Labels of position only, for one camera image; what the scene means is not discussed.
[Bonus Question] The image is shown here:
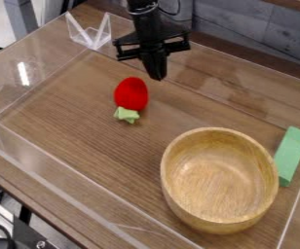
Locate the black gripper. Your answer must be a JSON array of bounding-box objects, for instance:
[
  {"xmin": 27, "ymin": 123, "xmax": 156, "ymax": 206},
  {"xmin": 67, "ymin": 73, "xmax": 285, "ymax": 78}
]
[{"xmin": 112, "ymin": 23, "xmax": 190, "ymax": 81}]

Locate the red plush strawberry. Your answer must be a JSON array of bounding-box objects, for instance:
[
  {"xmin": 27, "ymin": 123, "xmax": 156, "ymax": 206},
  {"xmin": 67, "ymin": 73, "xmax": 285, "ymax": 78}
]
[{"xmin": 114, "ymin": 77, "xmax": 148, "ymax": 124}]

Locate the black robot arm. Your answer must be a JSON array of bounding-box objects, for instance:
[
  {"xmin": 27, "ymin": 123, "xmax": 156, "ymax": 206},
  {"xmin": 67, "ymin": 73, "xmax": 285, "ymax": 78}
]
[{"xmin": 112, "ymin": 0, "xmax": 190, "ymax": 81}]

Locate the grey table leg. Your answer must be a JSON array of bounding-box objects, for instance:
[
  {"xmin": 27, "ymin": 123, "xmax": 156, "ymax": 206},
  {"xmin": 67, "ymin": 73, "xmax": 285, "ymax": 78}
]
[{"xmin": 3, "ymin": 0, "xmax": 39, "ymax": 40}]

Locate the wooden bowl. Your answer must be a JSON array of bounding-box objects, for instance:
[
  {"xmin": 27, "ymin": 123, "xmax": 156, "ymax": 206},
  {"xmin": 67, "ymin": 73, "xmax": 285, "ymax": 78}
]
[{"xmin": 160, "ymin": 127, "xmax": 278, "ymax": 234}]

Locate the green rectangular block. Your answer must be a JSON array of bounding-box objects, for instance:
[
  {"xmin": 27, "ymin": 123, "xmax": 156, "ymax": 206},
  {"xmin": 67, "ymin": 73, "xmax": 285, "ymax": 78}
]
[{"xmin": 274, "ymin": 126, "xmax": 300, "ymax": 187}]

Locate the black equipment with screw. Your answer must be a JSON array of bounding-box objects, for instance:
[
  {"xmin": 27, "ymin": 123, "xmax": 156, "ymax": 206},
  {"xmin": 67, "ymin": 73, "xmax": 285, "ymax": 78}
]
[{"xmin": 12, "ymin": 217, "xmax": 59, "ymax": 249}]

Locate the clear acrylic enclosure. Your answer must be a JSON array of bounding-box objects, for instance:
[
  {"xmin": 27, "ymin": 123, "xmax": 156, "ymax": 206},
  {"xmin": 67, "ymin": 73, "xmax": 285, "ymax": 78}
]
[{"xmin": 0, "ymin": 8, "xmax": 300, "ymax": 249}]

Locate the black cable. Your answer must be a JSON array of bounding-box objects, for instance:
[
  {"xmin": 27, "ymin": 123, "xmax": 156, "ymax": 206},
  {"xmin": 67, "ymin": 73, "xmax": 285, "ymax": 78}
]
[{"xmin": 0, "ymin": 222, "xmax": 17, "ymax": 249}]

